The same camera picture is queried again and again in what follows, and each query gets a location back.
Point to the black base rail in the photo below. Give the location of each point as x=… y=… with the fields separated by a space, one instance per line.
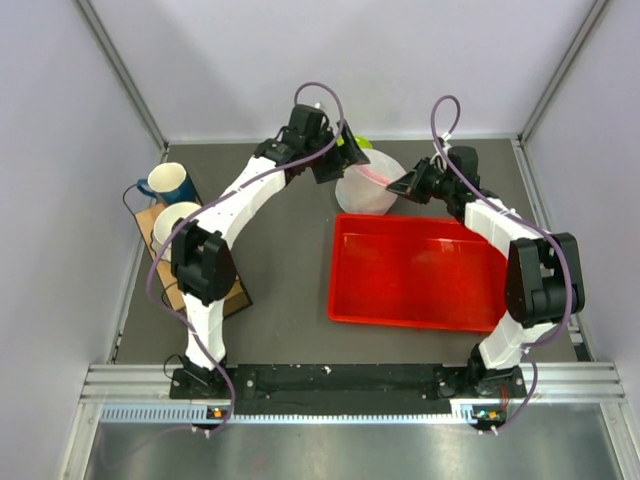
x=344 y=389

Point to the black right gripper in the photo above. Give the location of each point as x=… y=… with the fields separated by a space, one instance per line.
x=410 y=184

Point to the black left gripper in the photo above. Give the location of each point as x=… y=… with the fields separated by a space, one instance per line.
x=350 y=156

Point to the aluminium frame rail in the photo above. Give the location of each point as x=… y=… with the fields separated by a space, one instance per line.
x=141 y=394

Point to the white ceramic bowl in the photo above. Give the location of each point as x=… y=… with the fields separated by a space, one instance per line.
x=165 y=221

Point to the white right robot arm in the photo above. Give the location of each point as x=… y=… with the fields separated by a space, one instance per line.
x=544 y=285

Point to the green plastic bowl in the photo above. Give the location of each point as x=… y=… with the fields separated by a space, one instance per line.
x=362 y=142

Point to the white mesh laundry bag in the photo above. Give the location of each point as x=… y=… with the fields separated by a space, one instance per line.
x=363 y=188

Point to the red plastic tray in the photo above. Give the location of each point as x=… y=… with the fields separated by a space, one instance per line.
x=414 y=272

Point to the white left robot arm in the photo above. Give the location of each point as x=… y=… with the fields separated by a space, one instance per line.
x=201 y=258

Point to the blue mug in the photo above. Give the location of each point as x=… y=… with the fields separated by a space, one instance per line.
x=169 y=183

